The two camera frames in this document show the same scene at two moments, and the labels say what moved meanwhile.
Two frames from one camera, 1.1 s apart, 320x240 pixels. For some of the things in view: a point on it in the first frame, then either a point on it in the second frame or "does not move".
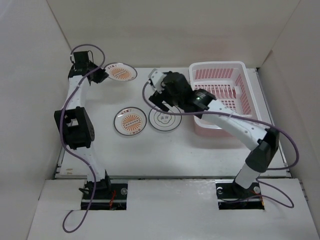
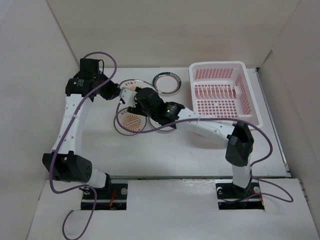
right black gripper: (158, 101) → (136, 109)
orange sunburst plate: (130, 121) does not move
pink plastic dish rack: (229, 83) does not move
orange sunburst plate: (121, 72) → (131, 84)
